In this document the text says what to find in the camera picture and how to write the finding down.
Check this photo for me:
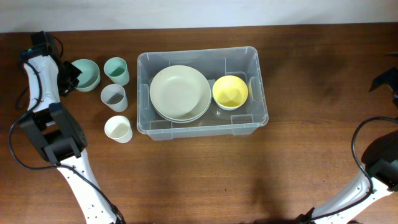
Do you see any cream cup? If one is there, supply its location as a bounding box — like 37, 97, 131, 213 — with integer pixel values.
104, 115, 132, 144

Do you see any yellow small bowl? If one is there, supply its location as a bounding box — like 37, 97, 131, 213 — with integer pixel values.
212, 75, 249, 106

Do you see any beige bowl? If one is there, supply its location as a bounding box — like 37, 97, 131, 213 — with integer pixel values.
149, 65, 211, 123
155, 102, 211, 123

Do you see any green cup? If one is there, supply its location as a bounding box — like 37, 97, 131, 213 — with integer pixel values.
104, 57, 129, 86

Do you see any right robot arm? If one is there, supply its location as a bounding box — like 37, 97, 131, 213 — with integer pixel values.
295, 116, 397, 224

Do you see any grey cup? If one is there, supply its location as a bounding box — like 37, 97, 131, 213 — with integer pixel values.
100, 84, 128, 112

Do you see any green small bowl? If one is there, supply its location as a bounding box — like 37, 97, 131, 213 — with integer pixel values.
72, 59, 101, 92

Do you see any white small bowl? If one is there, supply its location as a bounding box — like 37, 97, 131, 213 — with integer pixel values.
215, 101, 242, 111

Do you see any clear plastic storage bin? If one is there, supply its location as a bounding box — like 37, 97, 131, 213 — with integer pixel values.
136, 46, 269, 141

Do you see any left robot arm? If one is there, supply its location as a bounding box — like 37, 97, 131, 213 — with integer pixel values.
15, 31, 125, 223

